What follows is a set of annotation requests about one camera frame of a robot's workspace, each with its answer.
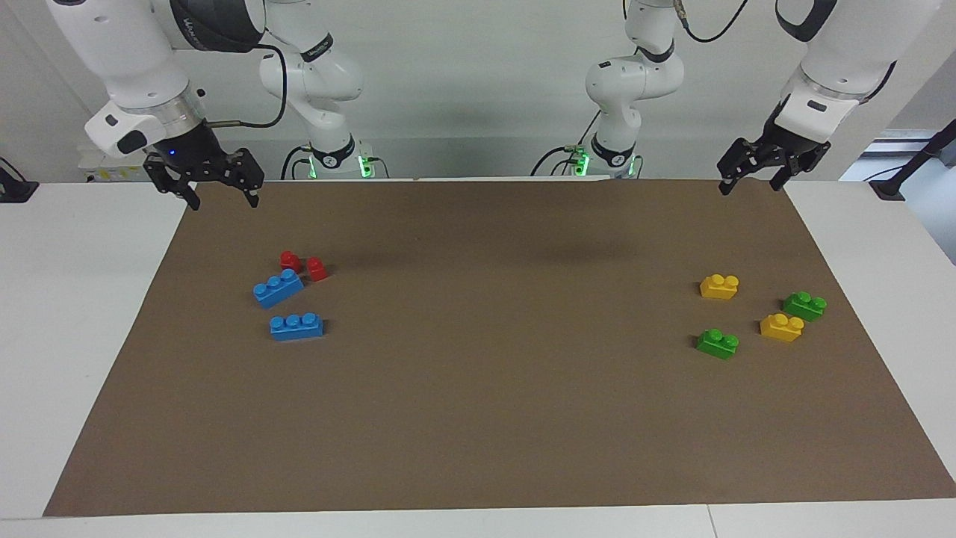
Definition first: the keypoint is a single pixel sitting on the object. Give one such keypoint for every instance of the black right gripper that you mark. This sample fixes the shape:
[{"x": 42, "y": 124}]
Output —
[{"x": 198, "y": 161}]

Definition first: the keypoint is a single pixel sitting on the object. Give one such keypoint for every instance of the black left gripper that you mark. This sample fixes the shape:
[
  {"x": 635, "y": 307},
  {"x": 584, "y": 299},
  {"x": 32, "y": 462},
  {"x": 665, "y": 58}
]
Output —
[{"x": 780, "y": 149}]

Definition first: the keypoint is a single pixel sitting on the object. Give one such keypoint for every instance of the blue three-stud toy block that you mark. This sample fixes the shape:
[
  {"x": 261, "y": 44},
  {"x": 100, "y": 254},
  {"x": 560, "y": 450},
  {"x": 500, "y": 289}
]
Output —
[
  {"x": 276, "y": 290},
  {"x": 296, "y": 329}
]

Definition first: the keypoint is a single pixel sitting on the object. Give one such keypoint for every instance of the green two-stud toy block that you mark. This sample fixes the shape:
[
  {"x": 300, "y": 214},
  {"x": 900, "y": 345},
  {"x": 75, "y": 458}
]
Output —
[
  {"x": 804, "y": 306},
  {"x": 717, "y": 346}
]

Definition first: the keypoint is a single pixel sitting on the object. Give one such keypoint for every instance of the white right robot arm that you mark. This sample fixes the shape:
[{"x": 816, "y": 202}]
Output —
[{"x": 127, "y": 52}]

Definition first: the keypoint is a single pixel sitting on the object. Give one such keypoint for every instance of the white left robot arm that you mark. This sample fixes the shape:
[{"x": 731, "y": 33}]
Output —
[{"x": 851, "y": 52}]

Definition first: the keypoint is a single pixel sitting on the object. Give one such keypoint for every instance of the red toy block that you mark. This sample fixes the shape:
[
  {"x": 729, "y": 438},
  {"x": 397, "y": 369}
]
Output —
[
  {"x": 317, "y": 270},
  {"x": 290, "y": 261}
]

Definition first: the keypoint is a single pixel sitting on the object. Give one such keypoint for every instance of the yellow two-stud toy block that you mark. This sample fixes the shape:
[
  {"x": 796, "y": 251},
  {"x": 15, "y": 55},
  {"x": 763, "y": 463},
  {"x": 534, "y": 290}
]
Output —
[
  {"x": 718, "y": 288},
  {"x": 780, "y": 328}
]

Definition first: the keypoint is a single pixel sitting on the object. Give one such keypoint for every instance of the white box with yellow labels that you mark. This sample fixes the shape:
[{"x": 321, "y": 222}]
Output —
[{"x": 112, "y": 172}]

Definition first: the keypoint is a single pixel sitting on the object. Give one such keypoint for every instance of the black stand with pole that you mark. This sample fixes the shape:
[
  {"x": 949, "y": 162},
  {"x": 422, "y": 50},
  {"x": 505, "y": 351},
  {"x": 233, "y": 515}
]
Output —
[{"x": 907, "y": 168}]

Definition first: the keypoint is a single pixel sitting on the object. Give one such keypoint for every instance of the black table clamp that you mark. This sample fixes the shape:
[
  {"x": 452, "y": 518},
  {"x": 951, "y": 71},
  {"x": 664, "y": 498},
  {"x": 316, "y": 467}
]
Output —
[{"x": 15, "y": 187}]

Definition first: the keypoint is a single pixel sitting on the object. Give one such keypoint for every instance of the brown table mat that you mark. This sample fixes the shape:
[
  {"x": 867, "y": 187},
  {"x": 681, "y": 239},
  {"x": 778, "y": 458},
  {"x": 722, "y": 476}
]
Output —
[{"x": 478, "y": 418}]

